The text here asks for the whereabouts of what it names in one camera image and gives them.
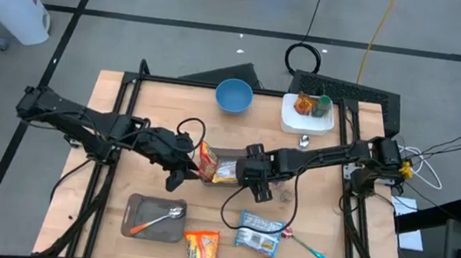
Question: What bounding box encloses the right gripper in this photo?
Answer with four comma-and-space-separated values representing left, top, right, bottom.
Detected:
232, 140, 284, 206

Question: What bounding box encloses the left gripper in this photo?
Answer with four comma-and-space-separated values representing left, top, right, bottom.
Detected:
133, 124, 207, 197

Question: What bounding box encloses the grey yellow ramen packet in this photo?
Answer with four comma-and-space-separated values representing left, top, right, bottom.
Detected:
211, 157, 242, 188

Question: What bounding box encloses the silver spoon orange handle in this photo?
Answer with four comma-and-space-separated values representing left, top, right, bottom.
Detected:
129, 200, 187, 243

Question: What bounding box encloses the plain silver spoon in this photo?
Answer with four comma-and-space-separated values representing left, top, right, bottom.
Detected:
297, 133, 312, 152

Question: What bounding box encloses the orange taco seasoning packet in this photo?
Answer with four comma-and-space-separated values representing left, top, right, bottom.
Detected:
292, 90, 318, 118

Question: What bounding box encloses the green-lidded seasoning jar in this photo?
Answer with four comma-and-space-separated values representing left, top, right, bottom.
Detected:
311, 93, 334, 121

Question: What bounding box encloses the red yellow ramen packet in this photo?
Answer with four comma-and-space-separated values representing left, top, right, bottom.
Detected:
195, 139, 222, 185

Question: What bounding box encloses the grey plastic bin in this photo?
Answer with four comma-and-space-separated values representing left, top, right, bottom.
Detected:
200, 143, 256, 192

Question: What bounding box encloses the small clear glass jar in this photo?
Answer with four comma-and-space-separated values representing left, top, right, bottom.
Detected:
279, 188, 297, 206

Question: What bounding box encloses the grey plastic tray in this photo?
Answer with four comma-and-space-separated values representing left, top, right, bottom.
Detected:
119, 191, 190, 246

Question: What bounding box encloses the blue white ramen packet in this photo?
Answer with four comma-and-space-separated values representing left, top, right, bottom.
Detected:
232, 208, 289, 258

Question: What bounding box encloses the white square container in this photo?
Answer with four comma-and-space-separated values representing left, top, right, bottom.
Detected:
277, 92, 340, 140

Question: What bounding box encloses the blue bowl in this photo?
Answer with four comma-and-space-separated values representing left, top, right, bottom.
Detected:
213, 75, 257, 116

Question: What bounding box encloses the orange-red ramen packet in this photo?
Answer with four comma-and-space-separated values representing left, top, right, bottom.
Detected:
179, 227, 226, 258

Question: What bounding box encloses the black flat panel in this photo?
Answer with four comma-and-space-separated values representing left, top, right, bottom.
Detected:
178, 53, 267, 91

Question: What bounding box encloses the yellow plug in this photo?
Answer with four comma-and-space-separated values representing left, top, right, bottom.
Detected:
397, 159, 416, 182

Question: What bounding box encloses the white paper sheet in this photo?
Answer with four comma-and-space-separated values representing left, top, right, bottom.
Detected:
384, 194, 430, 253

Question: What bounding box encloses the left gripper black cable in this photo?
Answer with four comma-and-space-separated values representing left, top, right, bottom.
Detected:
173, 115, 209, 153

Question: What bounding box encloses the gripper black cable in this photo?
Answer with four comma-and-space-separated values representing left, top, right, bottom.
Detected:
173, 115, 209, 153
217, 158, 304, 239

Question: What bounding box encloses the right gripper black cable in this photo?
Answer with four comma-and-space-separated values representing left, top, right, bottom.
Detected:
217, 158, 304, 239

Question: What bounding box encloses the iridescent spoon teal handle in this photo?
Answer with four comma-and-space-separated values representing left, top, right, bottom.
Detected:
277, 223, 332, 258

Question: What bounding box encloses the black power cable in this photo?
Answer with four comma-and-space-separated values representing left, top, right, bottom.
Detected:
49, 153, 94, 207

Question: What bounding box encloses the black coiled cable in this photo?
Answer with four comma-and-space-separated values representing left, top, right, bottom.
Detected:
281, 0, 331, 80

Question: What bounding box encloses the white cable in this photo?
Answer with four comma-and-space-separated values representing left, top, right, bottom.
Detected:
390, 143, 449, 192

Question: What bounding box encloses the yellow cable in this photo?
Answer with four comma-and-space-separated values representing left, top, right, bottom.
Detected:
355, 0, 401, 89

